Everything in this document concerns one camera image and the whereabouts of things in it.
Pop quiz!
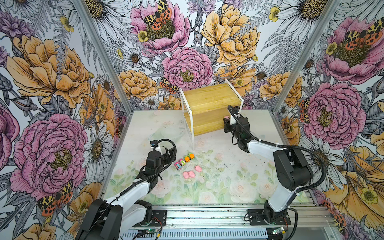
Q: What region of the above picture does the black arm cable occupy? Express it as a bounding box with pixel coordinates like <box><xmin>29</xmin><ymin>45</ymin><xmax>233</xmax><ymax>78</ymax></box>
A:
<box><xmin>131</xmin><ymin>138</ymin><xmax>178</xmax><ymax>193</ymax></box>
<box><xmin>226</xmin><ymin>104</ymin><xmax>328</xmax><ymax>193</ymax></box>

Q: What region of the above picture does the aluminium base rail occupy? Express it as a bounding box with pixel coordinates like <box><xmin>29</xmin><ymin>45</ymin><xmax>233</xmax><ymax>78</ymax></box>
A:
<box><xmin>154</xmin><ymin>203</ymin><xmax>334</xmax><ymax>229</ymax></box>

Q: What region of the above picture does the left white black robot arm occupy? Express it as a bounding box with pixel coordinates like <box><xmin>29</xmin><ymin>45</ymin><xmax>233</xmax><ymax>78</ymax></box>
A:
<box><xmin>75</xmin><ymin>147</ymin><xmax>177</xmax><ymax>240</ymax></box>

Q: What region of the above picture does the black mounting plate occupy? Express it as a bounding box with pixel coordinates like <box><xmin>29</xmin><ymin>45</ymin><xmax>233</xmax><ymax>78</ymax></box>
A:
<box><xmin>244</xmin><ymin>209</ymin><xmax>292</xmax><ymax>226</ymax></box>
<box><xmin>139</xmin><ymin>210</ymin><xmax>168</xmax><ymax>227</ymax></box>

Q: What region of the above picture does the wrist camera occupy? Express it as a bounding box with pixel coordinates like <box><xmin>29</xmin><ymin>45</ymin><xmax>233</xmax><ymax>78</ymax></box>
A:
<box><xmin>150</xmin><ymin>140</ymin><xmax>158</xmax><ymax>148</ymax></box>
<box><xmin>230</xmin><ymin>112</ymin><xmax>241</xmax><ymax>125</ymax></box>

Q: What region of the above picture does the aluminium left corner post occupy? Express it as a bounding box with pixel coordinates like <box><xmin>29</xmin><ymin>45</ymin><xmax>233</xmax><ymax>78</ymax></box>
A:
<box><xmin>74</xmin><ymin>1</ymin><xmax>133</xmax><ymax>117</ymax></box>

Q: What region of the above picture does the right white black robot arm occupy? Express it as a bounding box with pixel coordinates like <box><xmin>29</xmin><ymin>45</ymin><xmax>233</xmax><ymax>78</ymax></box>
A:
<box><xmin>223</xmin><ymin>117</ymin><xmax>314</xmax><ymax>225</ymax></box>

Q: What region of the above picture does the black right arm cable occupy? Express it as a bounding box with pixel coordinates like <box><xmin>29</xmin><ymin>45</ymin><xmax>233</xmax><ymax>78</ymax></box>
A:
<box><xmin>226</xmin><ymin>104</ymin><xmax>328</xmax><ymax>193</ymax></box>

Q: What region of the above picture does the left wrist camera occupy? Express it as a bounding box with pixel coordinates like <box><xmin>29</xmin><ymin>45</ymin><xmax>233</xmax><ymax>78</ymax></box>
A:
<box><xmin>150</xmin><ymin>140</ymin><xmax>158</xmax><ymax>148</ymax></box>

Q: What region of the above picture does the white vented cable duct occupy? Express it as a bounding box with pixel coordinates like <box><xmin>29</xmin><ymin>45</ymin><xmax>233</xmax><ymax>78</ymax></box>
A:
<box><xmin>120</xmin><ymin>228</ymin><xmax>269</xmax><ymax>240</ymax></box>

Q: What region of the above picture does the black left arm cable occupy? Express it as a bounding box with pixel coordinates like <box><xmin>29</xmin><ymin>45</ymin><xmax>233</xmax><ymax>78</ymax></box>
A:
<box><xmin>131</xmin><ymin>138</ymin><xmax>178</xmax><ymax>193</ymax></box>

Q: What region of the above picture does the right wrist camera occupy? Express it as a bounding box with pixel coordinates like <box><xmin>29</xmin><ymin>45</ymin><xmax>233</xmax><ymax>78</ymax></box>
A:
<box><xmin>230</xmin><ymin>112</ymin><xmax>241</xmax><ymax>125</ymax></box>

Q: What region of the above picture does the aluminium right corner post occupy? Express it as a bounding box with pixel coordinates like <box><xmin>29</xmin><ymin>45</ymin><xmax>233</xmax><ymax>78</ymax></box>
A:
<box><xmin>271</xmin><ymin>0</ymin><xmax>341</xmax><ymax>114</ymax></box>

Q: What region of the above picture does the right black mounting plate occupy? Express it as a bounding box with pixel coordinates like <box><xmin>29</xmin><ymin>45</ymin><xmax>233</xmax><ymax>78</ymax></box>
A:
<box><xmin>244</xmin><ymin>209</ymin><xmax>292</xmax><ymax>226</ymax></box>

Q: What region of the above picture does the white wooden two-tier shelf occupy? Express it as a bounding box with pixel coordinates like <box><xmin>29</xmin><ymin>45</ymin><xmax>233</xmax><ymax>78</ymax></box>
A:
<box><xmin>180</xmin><ymin>80</ymin><xmax>244</xmax><ymax>148</ymax></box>

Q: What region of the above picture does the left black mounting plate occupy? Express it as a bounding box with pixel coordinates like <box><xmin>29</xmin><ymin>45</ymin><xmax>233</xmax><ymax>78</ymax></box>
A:
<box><xmin>139</xmin><ymin>210</ymin><xmax>168</xmax><ymax>227</ymax></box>

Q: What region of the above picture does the aluminium corner post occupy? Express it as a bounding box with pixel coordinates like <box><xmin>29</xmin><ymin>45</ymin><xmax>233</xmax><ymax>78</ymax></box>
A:
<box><xmin>74</xmin><ymin>1</ymin><xmax>133</xmax><ymax>117</ymax></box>
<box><xmin>271</xmin><ymin>0</ymin><xmax>341</xmax><ymax>114</ymax></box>

